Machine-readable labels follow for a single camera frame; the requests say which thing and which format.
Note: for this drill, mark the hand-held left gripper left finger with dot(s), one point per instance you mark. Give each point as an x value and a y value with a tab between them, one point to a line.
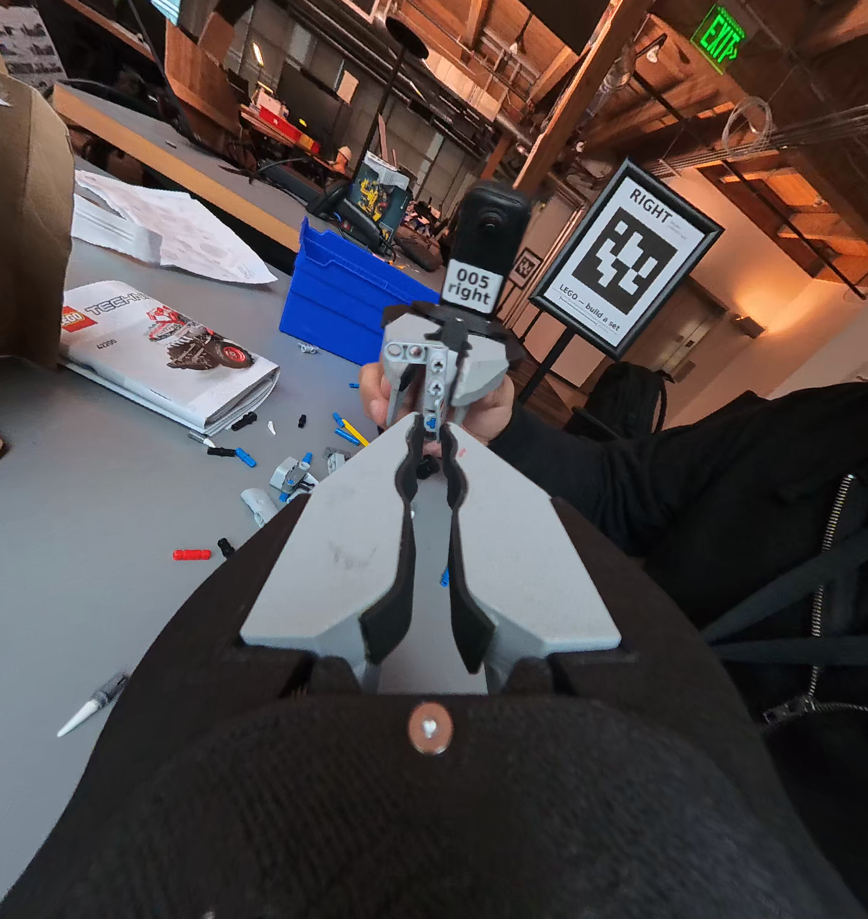
319	567

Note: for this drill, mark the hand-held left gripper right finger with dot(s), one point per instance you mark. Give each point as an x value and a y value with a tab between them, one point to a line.
534	567

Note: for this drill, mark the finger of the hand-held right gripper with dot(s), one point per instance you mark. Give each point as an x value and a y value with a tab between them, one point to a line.
484	366
405	330

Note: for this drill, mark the grey LEGO Technic assembly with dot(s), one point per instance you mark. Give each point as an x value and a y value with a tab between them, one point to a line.
436	373

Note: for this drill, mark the light grey lego panel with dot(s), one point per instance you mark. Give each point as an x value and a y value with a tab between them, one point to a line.
258	506

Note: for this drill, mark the grey lego panel subassembly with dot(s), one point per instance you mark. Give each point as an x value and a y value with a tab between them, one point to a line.
294	477

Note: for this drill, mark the person's right forearm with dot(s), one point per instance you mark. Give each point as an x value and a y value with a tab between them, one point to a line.
692	474

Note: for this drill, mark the short grey lego piece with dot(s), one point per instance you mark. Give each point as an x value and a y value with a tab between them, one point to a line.
336	459

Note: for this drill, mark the yellow lego axle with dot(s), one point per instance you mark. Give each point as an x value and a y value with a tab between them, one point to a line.
356	433

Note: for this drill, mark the red lego axle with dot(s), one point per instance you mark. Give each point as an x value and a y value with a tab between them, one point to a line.
191	554

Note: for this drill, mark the long black lego pin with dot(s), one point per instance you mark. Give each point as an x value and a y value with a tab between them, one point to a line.
244	421

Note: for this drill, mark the white tipped lego spike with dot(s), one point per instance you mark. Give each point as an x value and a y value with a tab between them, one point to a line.
93	707

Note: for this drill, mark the printed cardboard lego box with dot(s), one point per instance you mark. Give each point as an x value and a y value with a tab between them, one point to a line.
18	215

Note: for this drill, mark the person's right hand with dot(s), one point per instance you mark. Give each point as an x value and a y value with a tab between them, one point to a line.
498	416

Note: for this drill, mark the small marker sign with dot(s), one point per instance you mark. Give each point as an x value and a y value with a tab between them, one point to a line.
526	265

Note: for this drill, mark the blue plastic bin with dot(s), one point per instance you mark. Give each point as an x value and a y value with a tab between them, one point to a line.
348	301

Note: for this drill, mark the colourful toy box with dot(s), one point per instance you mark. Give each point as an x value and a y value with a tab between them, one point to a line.
380	194

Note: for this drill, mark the black desk phone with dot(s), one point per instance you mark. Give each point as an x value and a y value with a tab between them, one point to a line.
348	215

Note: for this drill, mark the framed marker sign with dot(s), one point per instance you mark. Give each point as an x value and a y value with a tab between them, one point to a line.
624	258

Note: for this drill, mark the black chair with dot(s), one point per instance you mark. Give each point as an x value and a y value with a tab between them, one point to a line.
628	402

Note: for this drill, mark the black floor lamp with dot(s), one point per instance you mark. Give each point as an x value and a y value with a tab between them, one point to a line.
398	86

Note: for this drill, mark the white instruction booklet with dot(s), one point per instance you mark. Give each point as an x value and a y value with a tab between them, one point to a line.
168	359

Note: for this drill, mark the white paper sheets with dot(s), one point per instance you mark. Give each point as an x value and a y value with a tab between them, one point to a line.
168	230

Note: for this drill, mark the green exit sign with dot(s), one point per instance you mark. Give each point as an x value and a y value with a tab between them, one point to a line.
719	36

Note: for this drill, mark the long background table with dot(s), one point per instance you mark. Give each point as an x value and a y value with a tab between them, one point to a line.
154	143

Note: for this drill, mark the white sign black text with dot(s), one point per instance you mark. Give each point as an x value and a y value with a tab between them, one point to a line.
28	50

